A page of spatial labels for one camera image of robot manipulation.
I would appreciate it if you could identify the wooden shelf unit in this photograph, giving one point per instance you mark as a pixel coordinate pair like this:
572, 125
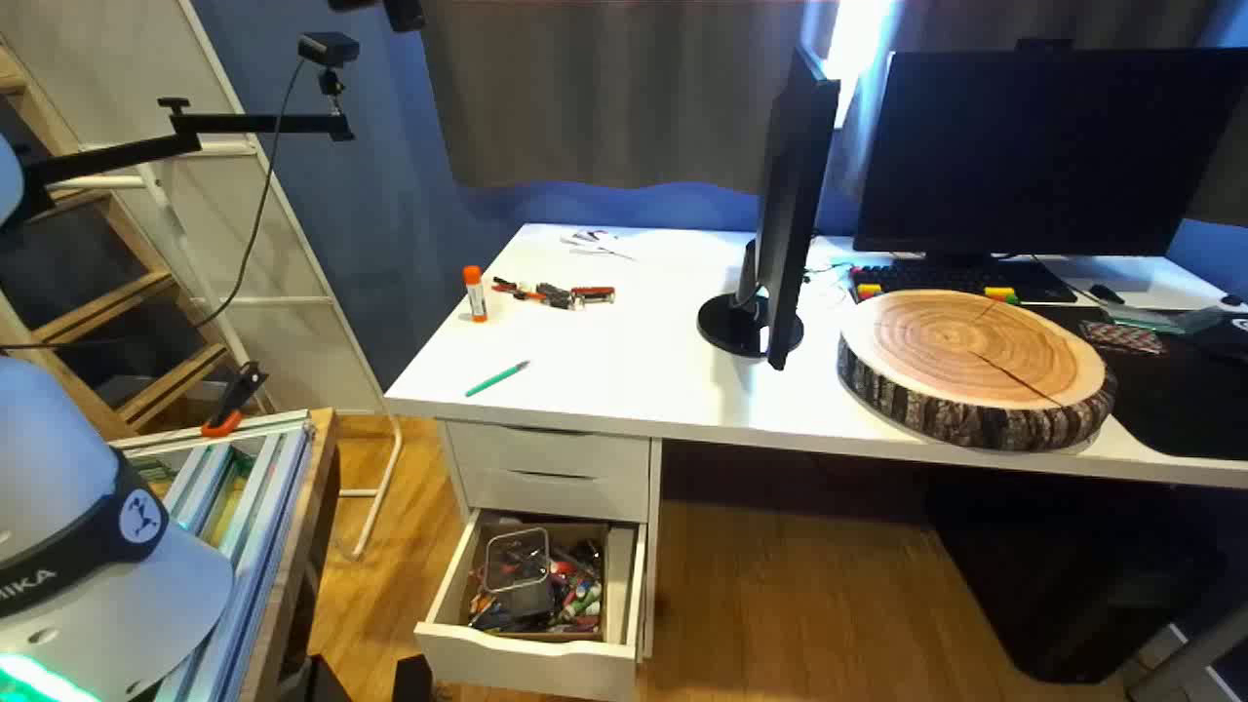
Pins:
88, 295

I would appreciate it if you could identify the grey curtain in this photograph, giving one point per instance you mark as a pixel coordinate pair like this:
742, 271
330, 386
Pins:
657, 105

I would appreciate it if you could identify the large black monitor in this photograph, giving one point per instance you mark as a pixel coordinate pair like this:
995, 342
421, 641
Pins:
1043, 150

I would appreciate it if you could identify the white metal rack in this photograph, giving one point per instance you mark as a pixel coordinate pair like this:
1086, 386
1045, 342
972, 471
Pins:
224, 222

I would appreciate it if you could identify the white open drawer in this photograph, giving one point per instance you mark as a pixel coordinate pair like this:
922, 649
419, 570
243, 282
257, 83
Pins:
572, 667

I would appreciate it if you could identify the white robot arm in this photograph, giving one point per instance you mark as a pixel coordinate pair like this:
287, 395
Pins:
99, 590

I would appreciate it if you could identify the small orange-capped bottle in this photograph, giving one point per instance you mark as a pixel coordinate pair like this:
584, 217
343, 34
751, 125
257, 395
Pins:
472, 295

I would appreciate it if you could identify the side-on black monitor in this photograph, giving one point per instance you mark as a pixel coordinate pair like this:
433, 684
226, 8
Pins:
759, 317

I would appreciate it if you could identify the clutter in drawer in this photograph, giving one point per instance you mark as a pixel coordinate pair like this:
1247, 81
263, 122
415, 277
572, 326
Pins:
537, 577

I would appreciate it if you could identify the white closed upper drawer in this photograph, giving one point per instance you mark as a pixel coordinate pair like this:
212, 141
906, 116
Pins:
547, 475

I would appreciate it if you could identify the keys and red knife cluster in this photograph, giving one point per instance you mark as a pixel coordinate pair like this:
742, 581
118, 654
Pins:
554, 295

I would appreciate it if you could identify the green pen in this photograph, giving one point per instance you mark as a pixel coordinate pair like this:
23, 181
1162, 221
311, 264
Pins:
493, 380

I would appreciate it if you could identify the side table with glass top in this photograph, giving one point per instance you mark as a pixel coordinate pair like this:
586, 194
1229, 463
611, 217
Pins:
263, 497

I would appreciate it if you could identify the wood slice cushion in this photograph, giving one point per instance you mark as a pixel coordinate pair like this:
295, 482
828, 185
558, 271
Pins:
972, 372

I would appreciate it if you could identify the white paper cards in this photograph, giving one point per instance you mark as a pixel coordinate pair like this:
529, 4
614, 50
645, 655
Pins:
594, 245

